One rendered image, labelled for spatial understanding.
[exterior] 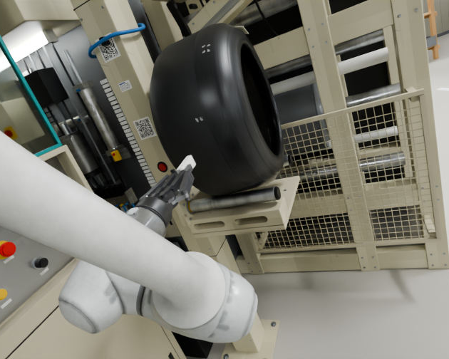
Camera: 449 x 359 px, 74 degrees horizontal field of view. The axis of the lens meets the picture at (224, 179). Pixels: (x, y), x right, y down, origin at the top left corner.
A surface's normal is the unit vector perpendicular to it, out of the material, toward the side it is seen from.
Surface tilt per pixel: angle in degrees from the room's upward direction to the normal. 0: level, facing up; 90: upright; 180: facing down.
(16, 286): 90
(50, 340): 90
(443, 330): 0
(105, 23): 90
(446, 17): 90
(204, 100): 70
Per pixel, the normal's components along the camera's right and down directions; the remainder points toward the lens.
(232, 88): 0.32, -0.09
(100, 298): 0.45, -0.26
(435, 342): -0.34, -0.88
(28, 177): 0.84, -0.23
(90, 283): 0.11, -0.56
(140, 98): -0.33, 0.45
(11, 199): 0.58, 0.32
